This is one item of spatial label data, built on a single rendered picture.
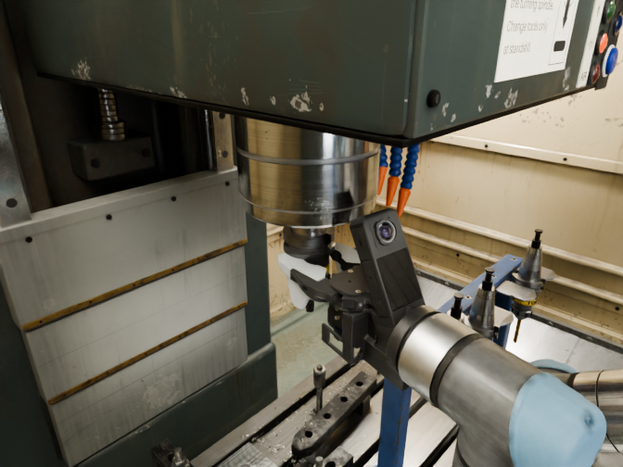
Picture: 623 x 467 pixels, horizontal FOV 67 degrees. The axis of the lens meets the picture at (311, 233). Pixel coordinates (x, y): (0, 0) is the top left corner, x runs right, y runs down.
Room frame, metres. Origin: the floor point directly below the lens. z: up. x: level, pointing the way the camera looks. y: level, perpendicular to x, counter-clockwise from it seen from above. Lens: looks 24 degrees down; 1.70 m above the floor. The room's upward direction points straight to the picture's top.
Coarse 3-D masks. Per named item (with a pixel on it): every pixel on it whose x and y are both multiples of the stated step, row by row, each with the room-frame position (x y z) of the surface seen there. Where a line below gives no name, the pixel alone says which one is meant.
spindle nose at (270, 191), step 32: (256, 128) 0.46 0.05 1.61; (288, 128) 0.44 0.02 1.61; (256, 160) 0.46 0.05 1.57; (288, 160) 0.44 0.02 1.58; (320, 160) 0.44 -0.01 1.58; (352, 160) 0.45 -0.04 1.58; (256, 192) 0.46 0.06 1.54; (288, 192) 0.44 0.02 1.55; (320, 192) 0.44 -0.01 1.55; (352, 192) 0.45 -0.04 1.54; (288, 224) 0.44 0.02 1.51; (320, 224) 0.44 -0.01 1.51
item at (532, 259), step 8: (528, 248) 0.84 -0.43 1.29; (536, 248) 0.84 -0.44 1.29; (528, 256) 0.84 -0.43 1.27; (536, 256) 0.83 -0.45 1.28; (528, 264) 0.83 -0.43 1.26; (536, 264) 0.83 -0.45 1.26; (520, 272) 0.84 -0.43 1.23; (528, 272) 0.83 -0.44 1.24; (536, 272) 0.83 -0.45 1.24; (528, 280) 0.83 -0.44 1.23; (536, 280) 0.82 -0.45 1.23
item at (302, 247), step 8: (288, 232) 0.51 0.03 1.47; (328, 232) 0.51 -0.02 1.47; (288, 240) 0.50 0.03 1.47; (296, 240) 0.49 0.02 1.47; (304, 240) 0.49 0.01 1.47; (312, 240) 0.49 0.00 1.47; (320, 240) 0.49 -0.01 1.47; (328, 240) 0.50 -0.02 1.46; (288, 248) 0.50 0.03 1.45; (296, 248) 0.50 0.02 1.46; (304, 248) 0.49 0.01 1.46; (312, 248) 0.49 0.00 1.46; (320, 248) 0.50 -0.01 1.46; (328, 248) 0.50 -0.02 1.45; (296, 256) 0.49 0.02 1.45; (304, 256) 0.49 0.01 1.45; (312, 256) 0.49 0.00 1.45; (320, 256) 0.49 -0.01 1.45
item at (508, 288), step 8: (504, 280) 0.84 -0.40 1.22; (496, 288) 0.81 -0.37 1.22; (504, 288) 0.81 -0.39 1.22; (512, 288) 0.81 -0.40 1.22; (520, 288) 0.81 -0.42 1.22; (528, 288) 0.81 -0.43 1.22; (512, 296) 0.79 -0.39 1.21; (520, 296) 0.78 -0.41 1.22; (528, 296) 0.78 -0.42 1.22; (536, 296) 0.79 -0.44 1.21
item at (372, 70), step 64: (64, 0) 0.62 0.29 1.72; (128, 0) 0.51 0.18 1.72; (192, 0) 0.44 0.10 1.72; (256, 0) 0.38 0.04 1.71; (320, 0) 0.34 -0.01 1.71; (384, 0) 0.30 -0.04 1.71; (448, 0) 0.31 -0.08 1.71; (64, 64) 0.65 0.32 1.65; (128, 64) 0.53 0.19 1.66; (192, 64) 0.44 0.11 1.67; (256, 64) 0.38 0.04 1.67; (320, 64) 0.34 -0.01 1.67; (384, 64) 0.30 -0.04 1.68; (448, 64) 0.31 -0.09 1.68; (576, 64) 0.51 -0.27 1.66; (320, 128) 0.34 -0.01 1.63; (384, 128) 0.30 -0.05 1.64; (448, 128) 0.33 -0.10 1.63
